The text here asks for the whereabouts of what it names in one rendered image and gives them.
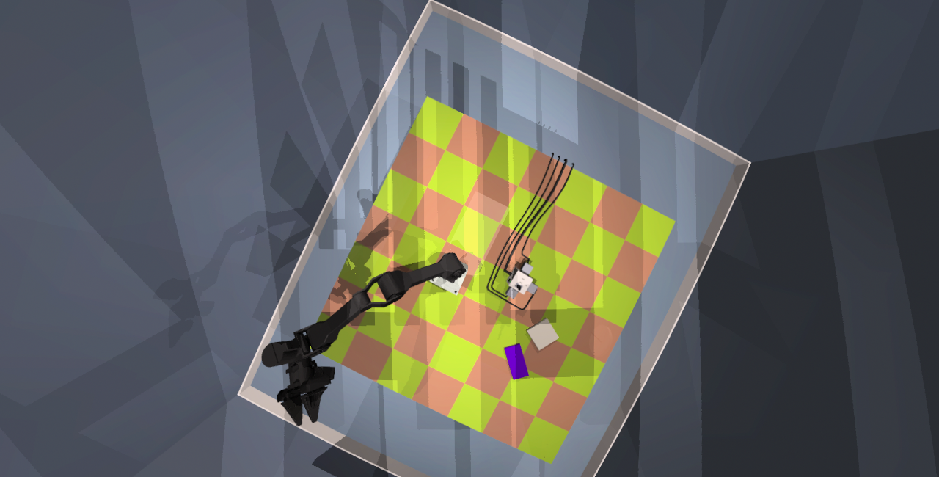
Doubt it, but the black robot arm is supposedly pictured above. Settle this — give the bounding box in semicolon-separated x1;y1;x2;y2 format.
261;252;467;367

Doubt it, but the purple rectangular block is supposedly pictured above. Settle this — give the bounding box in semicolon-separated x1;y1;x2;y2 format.
504;343;529;380

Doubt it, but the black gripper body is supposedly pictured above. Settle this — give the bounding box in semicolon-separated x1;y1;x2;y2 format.
277;358;331;403

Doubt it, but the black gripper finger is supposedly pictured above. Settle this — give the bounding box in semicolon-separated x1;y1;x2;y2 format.
300;386;328;423
281;396;303;426

